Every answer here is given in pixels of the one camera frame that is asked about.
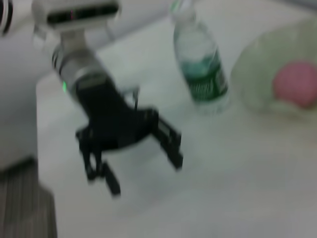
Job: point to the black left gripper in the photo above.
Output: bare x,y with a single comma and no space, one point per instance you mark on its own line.
109,119

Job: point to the clear green-label water bottle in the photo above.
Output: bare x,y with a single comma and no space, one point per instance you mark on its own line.
198,62

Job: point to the pink peach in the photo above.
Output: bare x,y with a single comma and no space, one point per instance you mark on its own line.
297,84

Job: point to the green glass fruit plate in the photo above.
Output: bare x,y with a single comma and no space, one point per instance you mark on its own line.
252,62

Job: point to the dark grey ribbed panel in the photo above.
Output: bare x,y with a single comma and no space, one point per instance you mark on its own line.
24,203

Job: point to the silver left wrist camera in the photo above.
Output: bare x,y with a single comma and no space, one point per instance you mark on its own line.
81,12

